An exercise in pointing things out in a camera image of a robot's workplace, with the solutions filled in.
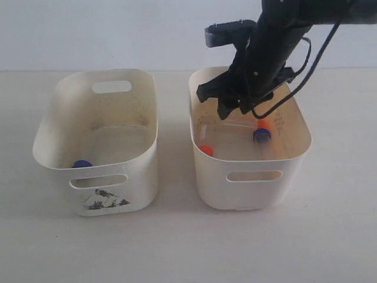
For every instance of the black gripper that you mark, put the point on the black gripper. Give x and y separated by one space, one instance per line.
245 84

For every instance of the orange-capped tube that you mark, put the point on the orange-capped tube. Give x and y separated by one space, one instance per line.
205 141
251 123

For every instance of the blue-capped tube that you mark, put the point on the blue-capped tube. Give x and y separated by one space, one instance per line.
81 163
263 142

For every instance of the white plastic bin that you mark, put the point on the white plastic bin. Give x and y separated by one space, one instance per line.
236 177
109 118

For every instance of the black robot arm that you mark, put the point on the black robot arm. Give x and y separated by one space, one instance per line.
263 47

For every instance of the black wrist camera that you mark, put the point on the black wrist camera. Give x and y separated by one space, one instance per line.
236 33

